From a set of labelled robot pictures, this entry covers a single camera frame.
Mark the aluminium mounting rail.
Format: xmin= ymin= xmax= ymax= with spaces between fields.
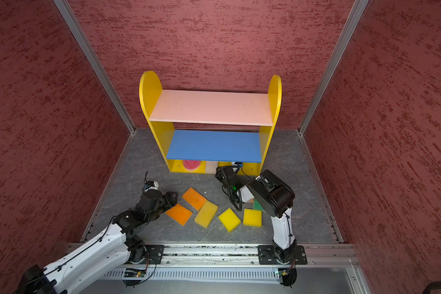
xmin=156 ymin=243 xmax=360 ymax=268

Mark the circuit board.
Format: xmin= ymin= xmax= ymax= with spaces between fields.
xmin=124 ymin=268 xmax=147 ymax=278
xmin=278 ymin=268 xmax=297 ymax=280

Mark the bright yellow square sponge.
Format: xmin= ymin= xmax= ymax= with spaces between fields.
xmin=243 ymin=209 xmax=262 ymax=227

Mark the orange sponge lower left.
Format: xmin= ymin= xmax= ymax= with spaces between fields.
xmin=165 ymin=203 xmax=192 ymax=226

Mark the yellow shelf with coloured boards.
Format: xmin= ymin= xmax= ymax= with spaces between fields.
xmin=139 ymin=71 xmax=282 ymax=176

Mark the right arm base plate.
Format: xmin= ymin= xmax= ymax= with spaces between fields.
xmin=257 ymin=245 xmax=307 ymax=265

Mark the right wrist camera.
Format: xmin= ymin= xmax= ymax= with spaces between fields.
xmin=232 ymin=162 xmax=243 ymax=168

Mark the right circuit board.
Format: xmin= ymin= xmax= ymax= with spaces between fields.
xmin=278 ymin=268 xmax=297 ymax=280

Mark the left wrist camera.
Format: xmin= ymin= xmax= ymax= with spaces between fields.
xmin=143 ymin=181 xmax=159 ymax=194

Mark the left circuit board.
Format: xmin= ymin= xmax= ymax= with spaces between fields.
xmin=124 ymin=268 xmax=147 ymax=278

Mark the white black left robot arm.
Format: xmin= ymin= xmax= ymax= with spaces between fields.
xmin=16 ymin=189 xmax=178 ymax=294

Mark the round pink smiley sponge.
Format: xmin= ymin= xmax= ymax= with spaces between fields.
xmin=183 ymin=160 xmax=201 ymax=172

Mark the pale yellow sponge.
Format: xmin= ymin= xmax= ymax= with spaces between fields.
xmin=194 ymin=201 xmax=218 ymax=229

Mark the bright yellow diamond sponge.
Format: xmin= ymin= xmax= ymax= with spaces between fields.
xmin=218 ymin=208 xmax=241 ymax=233

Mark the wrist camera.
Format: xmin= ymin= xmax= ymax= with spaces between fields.
xmin=232 ymin=162 xmax=243 ymax=168
xmin=143 ymin=181 xmax=159 ymax=194

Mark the orange sponge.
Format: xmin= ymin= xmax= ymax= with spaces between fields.
xmin=165 ymin=203 xmax=192 ymax=226
xmin=182 ymin=187 xmax=207 ymax=211

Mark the green yellow scouring sponge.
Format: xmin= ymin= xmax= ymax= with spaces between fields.
xmin=253 ymin=199 xmax=264 ymax=211

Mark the white sponge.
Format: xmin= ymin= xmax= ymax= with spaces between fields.
xmin=205 ymin=161 xmax=219 ymax=174

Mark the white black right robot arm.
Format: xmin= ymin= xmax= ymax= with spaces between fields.
xmin=215 ymin=165 xmax=296 ymax=263

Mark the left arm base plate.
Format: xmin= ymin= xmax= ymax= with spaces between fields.
xmin=129 ymin=245 xmax=165 ymax=265

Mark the orange sponge upper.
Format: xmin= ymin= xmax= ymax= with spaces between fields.
xmin=182 ymin=187 xmax=207 ymax=211

